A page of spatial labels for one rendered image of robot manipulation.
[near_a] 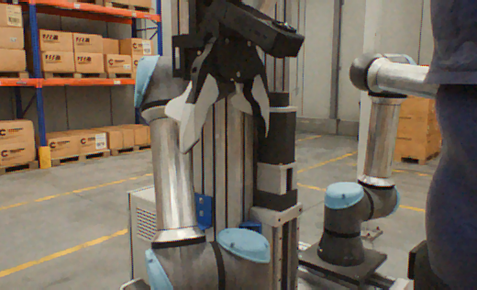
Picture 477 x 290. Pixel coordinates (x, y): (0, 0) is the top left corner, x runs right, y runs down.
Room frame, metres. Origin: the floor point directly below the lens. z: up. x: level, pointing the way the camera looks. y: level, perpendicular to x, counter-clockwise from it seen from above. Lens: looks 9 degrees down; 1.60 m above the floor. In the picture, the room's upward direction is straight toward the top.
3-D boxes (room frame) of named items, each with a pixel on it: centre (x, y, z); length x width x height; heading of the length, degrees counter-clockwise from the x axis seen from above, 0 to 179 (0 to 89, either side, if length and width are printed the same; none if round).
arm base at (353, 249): (1.15, -0.35, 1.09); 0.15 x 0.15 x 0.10
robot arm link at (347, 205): (1.16, -0.35, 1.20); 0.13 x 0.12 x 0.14; 118
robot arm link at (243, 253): (0.78, -0.01, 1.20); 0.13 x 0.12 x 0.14; 109
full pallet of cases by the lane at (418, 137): (7.73, -3.60, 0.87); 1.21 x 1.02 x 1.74; 139
